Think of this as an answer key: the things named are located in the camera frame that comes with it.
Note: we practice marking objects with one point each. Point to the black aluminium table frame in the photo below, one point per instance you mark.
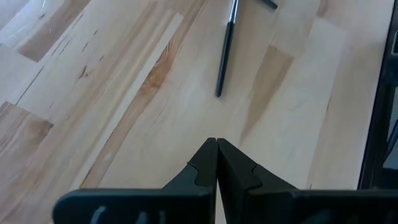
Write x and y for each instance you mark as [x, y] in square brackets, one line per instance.
[377, 124]

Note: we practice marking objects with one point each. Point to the black makeup brush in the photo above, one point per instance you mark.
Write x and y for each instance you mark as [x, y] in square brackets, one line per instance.
[224, 56]
[270, 3]

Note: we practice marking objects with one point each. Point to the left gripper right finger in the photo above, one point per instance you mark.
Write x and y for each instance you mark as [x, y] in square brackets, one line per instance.
[311, 208]

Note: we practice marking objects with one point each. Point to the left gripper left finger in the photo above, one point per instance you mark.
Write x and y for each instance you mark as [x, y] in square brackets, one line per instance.
[140, 208]

